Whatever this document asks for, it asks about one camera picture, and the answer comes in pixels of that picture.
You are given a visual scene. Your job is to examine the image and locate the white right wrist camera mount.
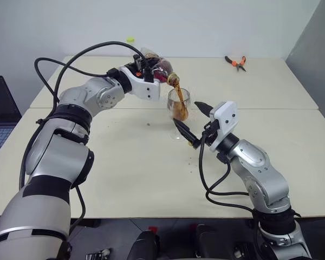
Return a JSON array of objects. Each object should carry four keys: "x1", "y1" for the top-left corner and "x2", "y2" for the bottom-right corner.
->
[{"x1": 208, "y1": 101, "x2": 239, "y2": 153}]

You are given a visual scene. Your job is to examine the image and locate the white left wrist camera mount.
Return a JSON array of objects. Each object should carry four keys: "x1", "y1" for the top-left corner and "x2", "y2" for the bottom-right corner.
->
[{"x1": 118, "y1": 66, "x2": 161, "y2": 103}]

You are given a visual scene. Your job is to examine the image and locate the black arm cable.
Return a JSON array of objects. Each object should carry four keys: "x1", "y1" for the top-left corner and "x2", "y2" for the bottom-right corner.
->
[
  {"x1": 18, "y1": 41, "x2": 154, "y2": 236},
  {"x1": 198, "y1": 132, "x2": 261, "y2": 215}
]

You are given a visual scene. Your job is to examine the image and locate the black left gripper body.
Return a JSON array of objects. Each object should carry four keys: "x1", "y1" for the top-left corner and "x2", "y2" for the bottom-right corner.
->
[{"x1": 124, "y1": 62, "x2": 147, "y2": 82}]

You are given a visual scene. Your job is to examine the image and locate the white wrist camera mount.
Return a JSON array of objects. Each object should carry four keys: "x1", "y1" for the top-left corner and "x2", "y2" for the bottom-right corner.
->
[
  {"x1": 208, "y1": 101, "x2": 239, "y2": 153},
  {"x1": 118, "y1": 66, "x2": 161, "y2": 103}
]

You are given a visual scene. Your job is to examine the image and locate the cola bottle with yellow cap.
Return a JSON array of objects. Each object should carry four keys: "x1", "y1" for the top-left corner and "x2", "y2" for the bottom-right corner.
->
[{"x1": 140, "y1": 47, "x2": 181, "y2": 88}]

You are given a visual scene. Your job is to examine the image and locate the orange and black pliers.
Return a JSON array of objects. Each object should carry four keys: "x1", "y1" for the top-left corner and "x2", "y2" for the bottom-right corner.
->
[{"x1": 224, "y1": 55, "x2": 248, "y2": 73}]

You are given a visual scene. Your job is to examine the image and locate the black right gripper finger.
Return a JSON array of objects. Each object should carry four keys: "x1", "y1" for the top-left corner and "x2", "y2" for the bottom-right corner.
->
[
  {"x1": 172, "y1": 117, "x2": 200, "y2": 149},
  {"x1": 193, "y1": 101, "x2": 215, "y2": 118}
]

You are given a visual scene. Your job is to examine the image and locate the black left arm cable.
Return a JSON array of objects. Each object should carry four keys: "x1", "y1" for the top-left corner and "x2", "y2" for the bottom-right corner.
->
[{"x1": 18, "y1": 41, "x2": 154, "y2": 236}]

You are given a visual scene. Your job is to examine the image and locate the dark laptop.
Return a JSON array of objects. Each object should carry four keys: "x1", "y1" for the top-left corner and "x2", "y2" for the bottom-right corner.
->
[{"x1": 0, "y1": 75, "x2": 23, "y2": 165}]

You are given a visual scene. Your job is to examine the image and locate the clear wine glass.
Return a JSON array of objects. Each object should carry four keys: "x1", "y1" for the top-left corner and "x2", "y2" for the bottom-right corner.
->
[{"x1": 166, "y1": 88, "x2": 192, "y2": 142}]

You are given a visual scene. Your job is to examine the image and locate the dark rounded shape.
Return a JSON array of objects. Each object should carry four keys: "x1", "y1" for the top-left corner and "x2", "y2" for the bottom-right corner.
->
[
  {"x1": 196, "y1": 224, "x2": 233, "y2": 260},
  {"x1": 128, "y1": 230, "x2": 161, "y2": 260}
]

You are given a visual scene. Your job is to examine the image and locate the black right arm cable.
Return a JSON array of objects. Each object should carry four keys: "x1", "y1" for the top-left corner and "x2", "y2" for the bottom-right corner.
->
[{"x1": 198, "y1": 132, "x2": 261, "y2": 215}]

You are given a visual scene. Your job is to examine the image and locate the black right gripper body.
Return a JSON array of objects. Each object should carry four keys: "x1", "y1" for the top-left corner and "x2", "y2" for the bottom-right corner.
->
[{"x1": 199, "y1": 119, "x2": 222, "y2": 148}]

